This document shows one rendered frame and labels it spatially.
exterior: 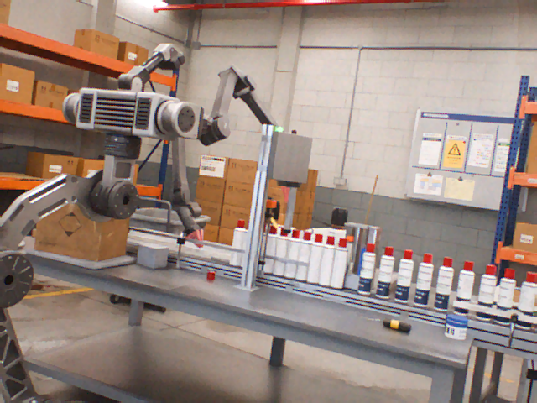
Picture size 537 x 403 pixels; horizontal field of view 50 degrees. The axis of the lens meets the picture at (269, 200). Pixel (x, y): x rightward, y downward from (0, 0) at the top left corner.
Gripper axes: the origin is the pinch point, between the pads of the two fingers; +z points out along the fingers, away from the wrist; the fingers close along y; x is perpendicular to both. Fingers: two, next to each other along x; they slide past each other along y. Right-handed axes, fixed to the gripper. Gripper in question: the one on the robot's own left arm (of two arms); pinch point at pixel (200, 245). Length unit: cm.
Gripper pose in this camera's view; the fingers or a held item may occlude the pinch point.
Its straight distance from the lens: 264.3
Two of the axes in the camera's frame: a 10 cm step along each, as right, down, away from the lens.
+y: 4.0, 0.0, 9.2
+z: 4.7, 8.6, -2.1
